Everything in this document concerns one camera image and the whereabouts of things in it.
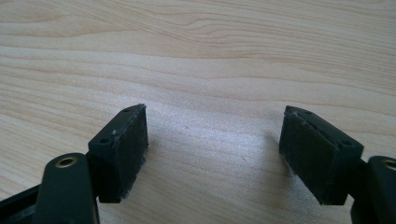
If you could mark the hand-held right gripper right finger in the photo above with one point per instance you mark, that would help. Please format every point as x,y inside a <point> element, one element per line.
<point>317,158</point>

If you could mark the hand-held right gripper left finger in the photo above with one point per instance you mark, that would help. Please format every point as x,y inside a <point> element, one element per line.
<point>120,152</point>

